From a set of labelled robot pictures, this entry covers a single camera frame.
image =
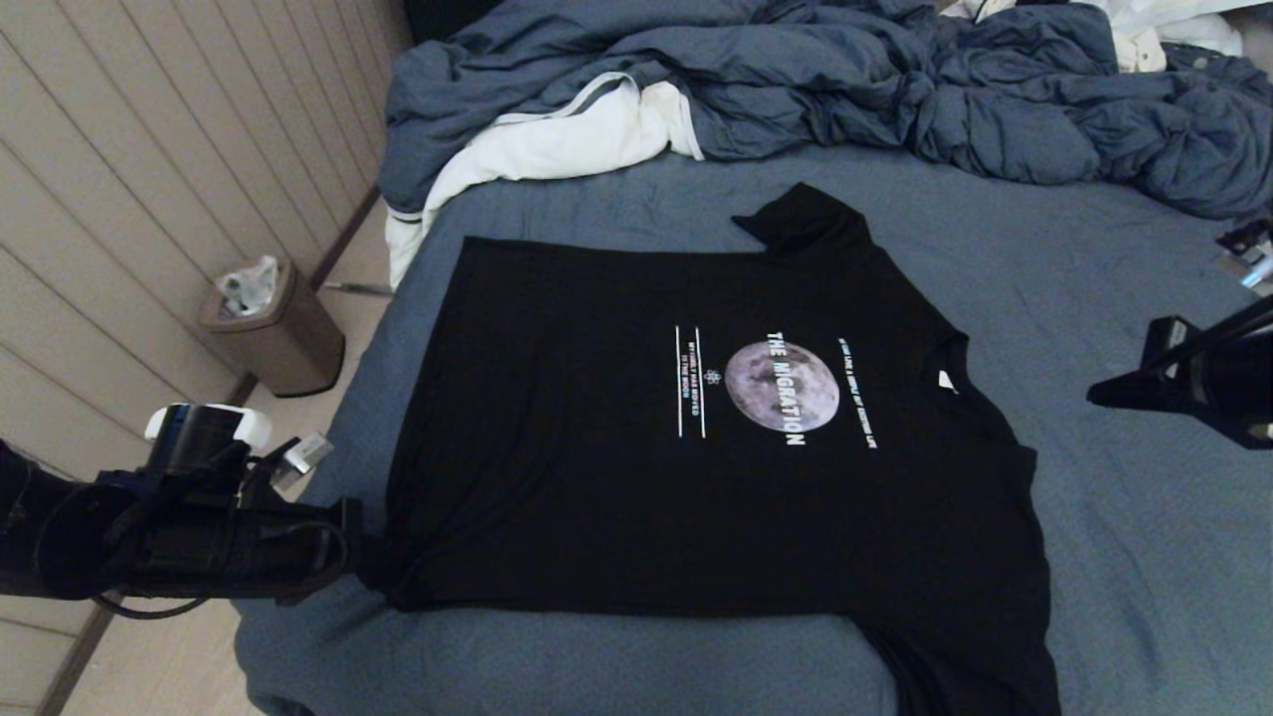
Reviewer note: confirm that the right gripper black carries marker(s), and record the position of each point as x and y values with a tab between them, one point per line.
1238	398

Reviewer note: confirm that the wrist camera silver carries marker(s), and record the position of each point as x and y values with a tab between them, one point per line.
1248	264
298	459

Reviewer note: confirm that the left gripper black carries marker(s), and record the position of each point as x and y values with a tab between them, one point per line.
229	547

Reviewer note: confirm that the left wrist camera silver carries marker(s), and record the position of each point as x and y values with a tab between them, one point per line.
298	459

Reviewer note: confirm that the black moon print T-shirt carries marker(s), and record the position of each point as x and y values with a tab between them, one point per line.
597	447

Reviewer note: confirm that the white blanket grey stripe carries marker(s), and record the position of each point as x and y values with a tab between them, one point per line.
557	144

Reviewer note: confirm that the brown trash bin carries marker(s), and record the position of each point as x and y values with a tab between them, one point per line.
293	343

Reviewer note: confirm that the clear plastic bin liner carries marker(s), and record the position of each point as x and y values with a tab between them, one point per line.
249	286

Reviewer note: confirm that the black headboard panel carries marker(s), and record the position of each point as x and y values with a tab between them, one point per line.
438	18

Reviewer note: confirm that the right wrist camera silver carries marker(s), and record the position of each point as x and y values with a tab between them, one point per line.
1248	264

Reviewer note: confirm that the blue bed sheet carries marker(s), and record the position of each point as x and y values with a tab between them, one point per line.
1144	497

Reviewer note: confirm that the crumpled blue duvet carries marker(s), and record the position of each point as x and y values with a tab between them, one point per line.
796	80

